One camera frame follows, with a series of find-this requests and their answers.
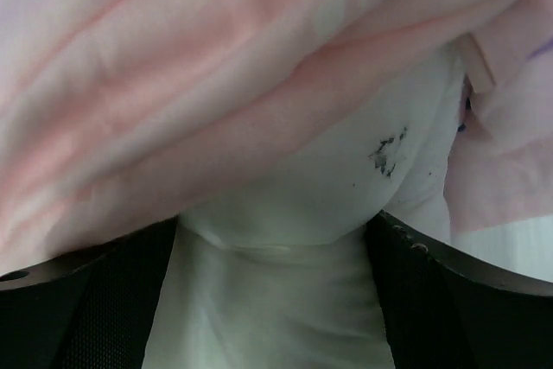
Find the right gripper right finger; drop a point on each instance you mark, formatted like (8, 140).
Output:
(446, 309)

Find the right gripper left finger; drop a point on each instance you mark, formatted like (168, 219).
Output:
(92, 308)

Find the white pillow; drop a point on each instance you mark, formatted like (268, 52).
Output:
(270, 269)

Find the purple princess print pillowcase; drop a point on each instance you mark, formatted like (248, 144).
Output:
(269, 124)

